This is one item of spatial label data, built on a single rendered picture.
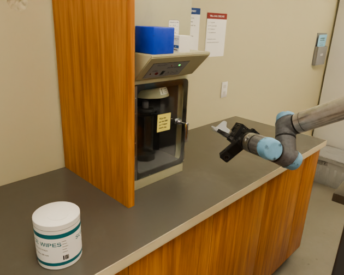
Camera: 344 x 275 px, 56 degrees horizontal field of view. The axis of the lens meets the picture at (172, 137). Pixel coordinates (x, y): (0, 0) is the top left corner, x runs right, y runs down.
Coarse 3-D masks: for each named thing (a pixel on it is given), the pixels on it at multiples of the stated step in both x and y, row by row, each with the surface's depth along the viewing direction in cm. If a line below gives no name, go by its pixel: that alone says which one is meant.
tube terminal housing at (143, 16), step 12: (144, 0) 115; (156, 0) 119; (168, 0) 123; (180, 0) 127; (144, 12) 116; (156, 12) 120; (168, 12) 124; (180, 12) 129; (144, 24) 118; (156, 24) 122; (180, 24) 130; (180, 168) 156; (144, 180) 140; (156, 180) 146
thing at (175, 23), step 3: (171, 21) 127; (174, 21) 128; (177, 21) 129; (168, 24) 126; (171, 24) 127; (174, 24) 128; (177, 24) 129; (174, 27) 129; (177, 27) 130; (174, 30) 129; (177, 30) 130; (174, 33) 129; (177, 33) 131
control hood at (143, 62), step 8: (136, 56) 114; (144, 56) 111; (152, 56) 109; (160, 56) 112; (168, 56) 115; (176, 56) 118; (184, 56) 121; (192, 56) 124; (200, 56) 128; (136, 64) 115; (144, 64) 112; (152, 64) 114; (192, 64) 131; (136, 72) 116; (144, 72) 116; (184, 72) 134; (192, 72) 138; (136, 80) 119
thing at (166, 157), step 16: (176, 80) 136; (144, 96) 125; (160, 96) 132; (176, 96) 138; (144, 112) 128; (160, 112) 134; (176, 112) 141; (144, 128) 130; (176, 128) 144; (144, 144) 132; (160, 144) 139; (176, 144) 147; (144, 160) 135; (160, 160) 142; (176, 160) 150; (144, 176) 138
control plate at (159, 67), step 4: (156, 64) 115; (160, 64) 117; (164, 64) 118; (168, 64) 120; (172, 64) 121; (176, 64) 123; (184, 64) 127; (152, 68) 116; (156, 68) 118; (160, 68) 119; (164, 68) 121; (168, 68) 123; (172, 68) 125; (176, 68) 127; (180, 68) 128; (148, 72) 117; (152, 72) 119; (156, 72) 121; (160, 72) 122; (164, 72) 124; (172, 72) 128; (176, 72) 130; (144, 76) 119; (148, 76) 120; (152, 76) 122; (156, 76) 124
